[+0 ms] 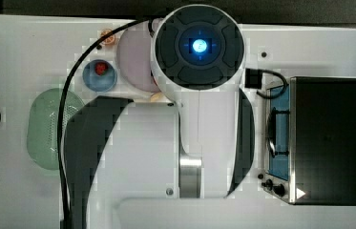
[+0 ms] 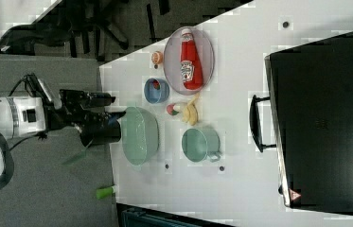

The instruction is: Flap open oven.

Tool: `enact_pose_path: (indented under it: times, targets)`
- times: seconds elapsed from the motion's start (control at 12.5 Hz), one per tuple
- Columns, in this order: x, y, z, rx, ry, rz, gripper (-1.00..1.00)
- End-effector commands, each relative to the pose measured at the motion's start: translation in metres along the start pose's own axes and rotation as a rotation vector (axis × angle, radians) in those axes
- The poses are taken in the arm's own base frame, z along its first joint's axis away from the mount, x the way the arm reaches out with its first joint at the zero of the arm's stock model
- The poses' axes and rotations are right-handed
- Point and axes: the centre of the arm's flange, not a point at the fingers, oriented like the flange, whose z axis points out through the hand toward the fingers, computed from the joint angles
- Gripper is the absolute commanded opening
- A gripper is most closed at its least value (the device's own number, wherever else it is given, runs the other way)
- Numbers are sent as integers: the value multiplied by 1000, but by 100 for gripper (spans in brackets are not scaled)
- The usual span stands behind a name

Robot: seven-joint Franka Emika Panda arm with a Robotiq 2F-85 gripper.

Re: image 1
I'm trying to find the blue bowl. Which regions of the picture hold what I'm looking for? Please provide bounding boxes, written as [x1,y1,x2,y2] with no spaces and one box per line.
[82,59,117,92]

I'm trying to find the orange slice toy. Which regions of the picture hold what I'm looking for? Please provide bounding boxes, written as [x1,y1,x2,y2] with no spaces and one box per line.
[100,29,116,46]

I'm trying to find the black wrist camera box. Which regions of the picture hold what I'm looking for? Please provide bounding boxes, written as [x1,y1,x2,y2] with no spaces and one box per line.
[245,69,262,89]

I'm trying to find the peeled banana toy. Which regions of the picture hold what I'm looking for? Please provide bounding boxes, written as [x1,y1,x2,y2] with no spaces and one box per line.
[150,93,163,102]

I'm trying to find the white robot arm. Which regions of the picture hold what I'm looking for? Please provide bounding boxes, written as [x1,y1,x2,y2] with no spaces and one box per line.
[59,4,254,229]

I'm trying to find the blue glass oven door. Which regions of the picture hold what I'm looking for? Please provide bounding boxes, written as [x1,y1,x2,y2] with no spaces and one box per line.
[266,87,290,181]

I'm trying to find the green plastic colander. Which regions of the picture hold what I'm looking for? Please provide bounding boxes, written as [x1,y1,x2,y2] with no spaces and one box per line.
[26,88,86,171]

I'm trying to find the black toaster oven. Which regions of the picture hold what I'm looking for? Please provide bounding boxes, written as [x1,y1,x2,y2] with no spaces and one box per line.
[288,76,356,206]

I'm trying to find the red strawberry in bowl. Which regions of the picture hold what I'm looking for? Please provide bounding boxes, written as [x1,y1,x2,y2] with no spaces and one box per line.
[94,62,108,75]

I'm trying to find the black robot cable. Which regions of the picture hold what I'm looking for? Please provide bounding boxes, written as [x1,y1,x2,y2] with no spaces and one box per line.
[56,17,155,229]

